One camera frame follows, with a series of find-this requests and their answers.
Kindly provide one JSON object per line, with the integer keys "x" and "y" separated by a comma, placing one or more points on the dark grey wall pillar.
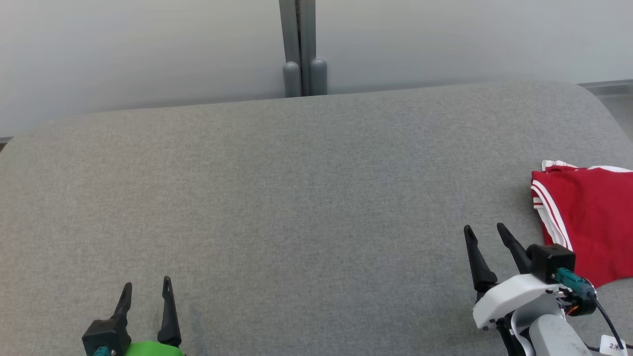
{"x": 301, "y": 39}

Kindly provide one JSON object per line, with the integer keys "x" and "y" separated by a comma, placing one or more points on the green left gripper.
{"x": 153, "y": 350}

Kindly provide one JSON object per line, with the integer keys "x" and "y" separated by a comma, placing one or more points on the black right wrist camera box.
{"x": 551, "y": 262}

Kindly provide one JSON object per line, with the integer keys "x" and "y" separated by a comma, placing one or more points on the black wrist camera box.
{"x": 106, "y": 336}
{"x": 551, "y": 262}

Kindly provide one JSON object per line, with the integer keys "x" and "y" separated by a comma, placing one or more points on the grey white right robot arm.
{"x": 554, "y": 336}

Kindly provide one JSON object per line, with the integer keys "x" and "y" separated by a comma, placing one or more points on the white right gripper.
{"x": 504, "y": 299}

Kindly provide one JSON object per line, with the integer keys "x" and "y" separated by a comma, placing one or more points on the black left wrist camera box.
{"x": 106, "y": 336}

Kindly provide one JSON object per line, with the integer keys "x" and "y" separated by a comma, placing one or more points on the red white striped jersey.
{"x": 593, "y": 217}

